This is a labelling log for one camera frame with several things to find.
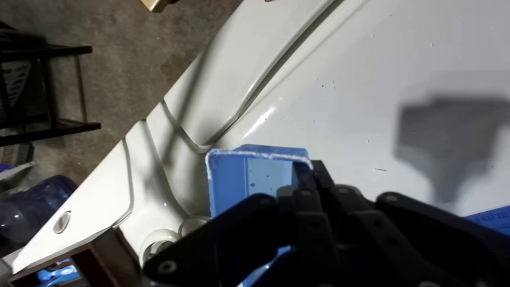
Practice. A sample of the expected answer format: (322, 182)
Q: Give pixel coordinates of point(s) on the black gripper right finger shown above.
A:
(424, 244)

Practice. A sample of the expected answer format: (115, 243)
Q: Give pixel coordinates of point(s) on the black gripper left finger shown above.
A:
(239, 239)

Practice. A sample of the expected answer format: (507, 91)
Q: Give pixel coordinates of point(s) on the small blue plastic block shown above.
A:
(249, 177)

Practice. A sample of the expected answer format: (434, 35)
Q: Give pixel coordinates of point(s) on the white washing machine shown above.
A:
(371, 64)

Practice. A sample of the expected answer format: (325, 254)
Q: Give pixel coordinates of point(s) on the blue water jug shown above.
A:
(37, 204)

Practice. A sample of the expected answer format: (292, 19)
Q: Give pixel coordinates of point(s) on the black shelf rack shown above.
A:
(48, 51)

